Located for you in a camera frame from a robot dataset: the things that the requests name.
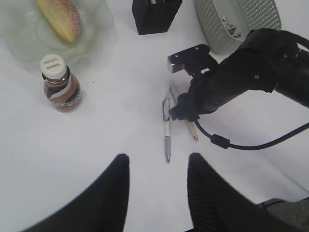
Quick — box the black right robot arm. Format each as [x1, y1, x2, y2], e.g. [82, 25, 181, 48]
[168, 29, 309, 121]

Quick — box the large paper ball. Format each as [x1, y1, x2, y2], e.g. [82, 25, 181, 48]
[221, 15, 241, 38]

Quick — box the green wavy glass plate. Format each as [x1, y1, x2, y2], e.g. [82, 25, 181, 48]
[0, 0, 114, 73]

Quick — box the grey grip pen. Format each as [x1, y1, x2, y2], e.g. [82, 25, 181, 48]
[162, 93, 171, 163]

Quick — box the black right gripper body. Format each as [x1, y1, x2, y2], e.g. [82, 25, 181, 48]
[170, 55, 277, 121]

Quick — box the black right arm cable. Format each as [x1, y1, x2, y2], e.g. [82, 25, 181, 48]
[193, 36, 309, 151]

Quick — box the brown Nescafe coffee bottle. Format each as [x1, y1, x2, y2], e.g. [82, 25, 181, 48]
[40, 54, 82, 113]

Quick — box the yellow-green pen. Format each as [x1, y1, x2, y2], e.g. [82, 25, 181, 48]
[169, 85, 199, 143]

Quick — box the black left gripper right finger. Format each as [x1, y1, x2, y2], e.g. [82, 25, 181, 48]
[187, 153, 298, 232]

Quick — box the sugared bread roll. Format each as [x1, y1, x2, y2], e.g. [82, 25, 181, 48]
[35, 0, 82, 43]

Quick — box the black mesh pen holder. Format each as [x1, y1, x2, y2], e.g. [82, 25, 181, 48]
[132, 0, 182, 35]

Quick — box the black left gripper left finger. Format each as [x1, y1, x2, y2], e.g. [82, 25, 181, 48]
[27, 154, 130, 232]

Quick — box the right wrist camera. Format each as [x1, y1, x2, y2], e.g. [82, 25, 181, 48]
[167, 44, 218, 78]

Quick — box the green plastic basket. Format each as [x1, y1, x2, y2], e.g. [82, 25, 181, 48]
[194, 0, 281, 55]

